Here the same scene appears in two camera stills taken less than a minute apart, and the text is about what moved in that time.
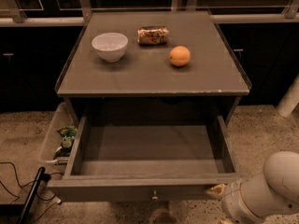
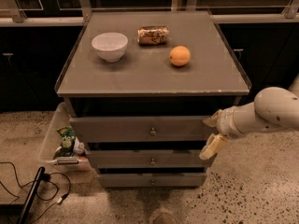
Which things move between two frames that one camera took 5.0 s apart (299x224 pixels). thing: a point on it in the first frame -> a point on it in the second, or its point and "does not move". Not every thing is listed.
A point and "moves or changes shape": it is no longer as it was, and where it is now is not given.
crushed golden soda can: x=153 y=35 does not move
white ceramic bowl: x=110 y=46 does not move
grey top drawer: x=144 y=159 moves or changes shape
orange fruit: x=179 y=55 does not move
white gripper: x=234 y=200 -> x=223 y=123
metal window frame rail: x=184 y=0 does not move
